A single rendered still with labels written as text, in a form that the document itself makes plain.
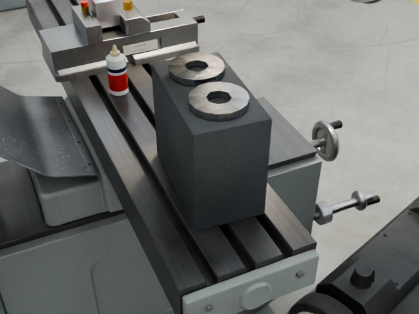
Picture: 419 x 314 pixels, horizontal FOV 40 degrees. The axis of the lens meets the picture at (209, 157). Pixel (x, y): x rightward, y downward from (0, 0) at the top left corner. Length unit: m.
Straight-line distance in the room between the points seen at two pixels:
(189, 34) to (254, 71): 1.86
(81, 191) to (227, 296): 0.45
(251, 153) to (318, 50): 2.69
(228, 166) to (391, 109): 2.24
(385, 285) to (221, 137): 0.63
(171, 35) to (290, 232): 0.63
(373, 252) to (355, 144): 1.38
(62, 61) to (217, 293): 0.68
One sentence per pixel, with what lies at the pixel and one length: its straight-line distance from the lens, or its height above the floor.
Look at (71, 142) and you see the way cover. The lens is 1.24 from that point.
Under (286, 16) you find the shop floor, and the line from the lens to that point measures 3.91.
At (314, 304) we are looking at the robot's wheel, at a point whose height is 0.59.
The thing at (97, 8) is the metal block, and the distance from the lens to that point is 1.31.
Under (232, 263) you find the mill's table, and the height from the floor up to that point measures 0.93.
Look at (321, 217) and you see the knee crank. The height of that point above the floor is 0.52.
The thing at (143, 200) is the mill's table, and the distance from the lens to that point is 0.97.
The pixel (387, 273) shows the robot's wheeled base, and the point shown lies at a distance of 1.36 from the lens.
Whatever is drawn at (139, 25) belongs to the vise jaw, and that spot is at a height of 1.02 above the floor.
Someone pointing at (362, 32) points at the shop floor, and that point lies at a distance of 3.79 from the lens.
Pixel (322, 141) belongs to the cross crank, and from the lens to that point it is 1.61.
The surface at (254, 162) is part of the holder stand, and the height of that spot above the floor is 1.05.
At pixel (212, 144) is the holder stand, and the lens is 0.80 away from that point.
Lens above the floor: 1.58
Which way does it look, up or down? 38 degrees down
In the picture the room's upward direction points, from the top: straight up
